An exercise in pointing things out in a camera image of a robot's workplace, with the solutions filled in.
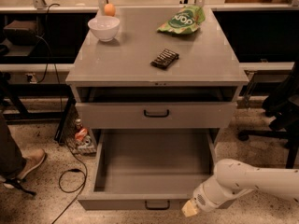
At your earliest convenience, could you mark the grey drawer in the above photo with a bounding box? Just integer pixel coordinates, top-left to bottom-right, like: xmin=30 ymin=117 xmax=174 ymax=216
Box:
xmin=76 ymin=102 xmax=236 ymax=129
xmin=78 ymin=129 xmax=216 ymax=210

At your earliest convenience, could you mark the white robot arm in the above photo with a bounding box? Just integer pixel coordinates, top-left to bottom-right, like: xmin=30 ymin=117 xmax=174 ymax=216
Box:
xmin=182 ymin=159 xmax=299 ymax=217

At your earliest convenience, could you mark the grey top drawer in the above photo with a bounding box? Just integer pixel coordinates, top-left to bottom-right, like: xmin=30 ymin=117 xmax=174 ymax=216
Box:
xmin=76 ymin=102 xmax=236 ymax=129

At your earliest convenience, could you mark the grey drawer cabinet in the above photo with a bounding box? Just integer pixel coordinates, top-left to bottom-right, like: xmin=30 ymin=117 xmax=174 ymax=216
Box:
xmin=64 ymin=5 xmax=249 ymax=135

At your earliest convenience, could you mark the black office chair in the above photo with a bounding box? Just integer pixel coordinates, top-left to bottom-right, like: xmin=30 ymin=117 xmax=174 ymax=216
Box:
xmin=237 ymin=61 xmax=299 ymax=169

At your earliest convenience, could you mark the dark snack bar packet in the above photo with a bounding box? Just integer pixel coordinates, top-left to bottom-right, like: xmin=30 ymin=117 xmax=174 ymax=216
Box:
xmin=150 ymin=49 xmax=179 ymax=70

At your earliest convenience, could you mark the tan shoe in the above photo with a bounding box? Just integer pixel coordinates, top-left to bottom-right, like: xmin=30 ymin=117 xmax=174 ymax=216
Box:
xmin=4 ymin=148 xmax=46 ymax=189

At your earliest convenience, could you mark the dark trouser leg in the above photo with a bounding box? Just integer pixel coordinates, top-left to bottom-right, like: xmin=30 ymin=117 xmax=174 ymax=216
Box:
xmin=0 ymin=114 xmax=26 ymax=179

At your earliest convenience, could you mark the green chip bag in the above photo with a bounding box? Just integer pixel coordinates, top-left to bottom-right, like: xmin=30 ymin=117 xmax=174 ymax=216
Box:
xmin=157 ymin=5 xmax=206 ymax=35

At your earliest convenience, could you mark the white bowl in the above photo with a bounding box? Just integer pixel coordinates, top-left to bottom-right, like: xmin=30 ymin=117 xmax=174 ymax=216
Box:
xmin=88 ymin=16 xmax=121 ymax=42

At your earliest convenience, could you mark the orange fruit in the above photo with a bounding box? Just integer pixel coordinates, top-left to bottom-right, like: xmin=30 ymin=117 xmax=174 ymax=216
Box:
xmin=104 ymin=4 xmax=116 ymax=16

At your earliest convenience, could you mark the dark box on shelf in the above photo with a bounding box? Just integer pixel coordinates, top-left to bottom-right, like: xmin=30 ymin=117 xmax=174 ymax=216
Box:
xmin=3 ymin=20 xmax=37 ymax=46

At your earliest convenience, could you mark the black floor cable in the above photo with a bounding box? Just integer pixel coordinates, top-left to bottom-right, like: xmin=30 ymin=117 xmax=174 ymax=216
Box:
xmin=50 ymin=142 xmax=89 ymax=224

